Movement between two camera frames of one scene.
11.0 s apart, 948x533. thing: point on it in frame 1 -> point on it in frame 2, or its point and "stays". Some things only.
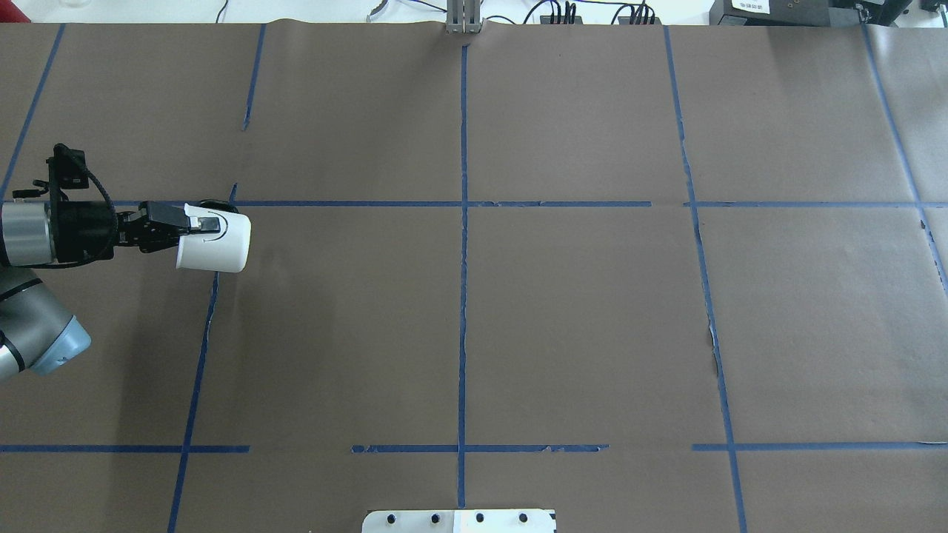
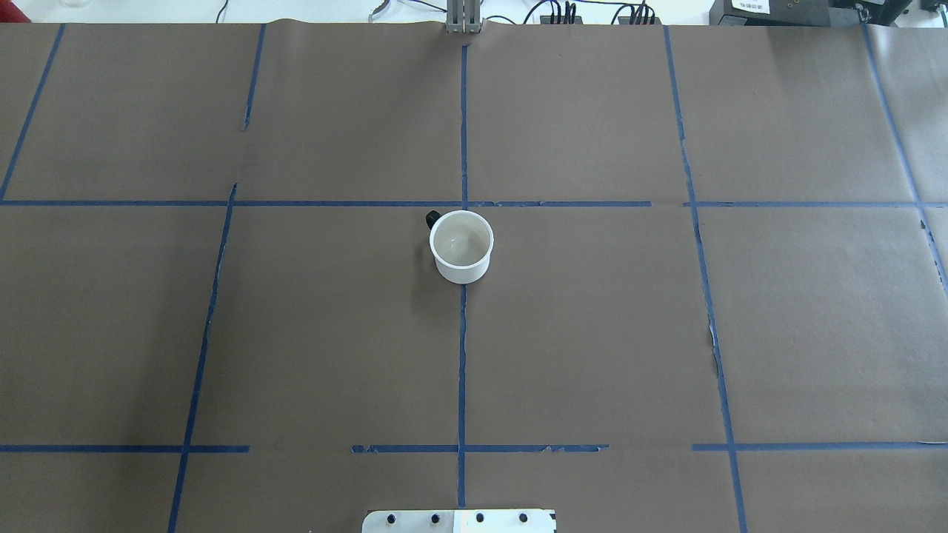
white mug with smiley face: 226,250 -> 461,243
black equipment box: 806,12 stays
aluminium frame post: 464,16 stays
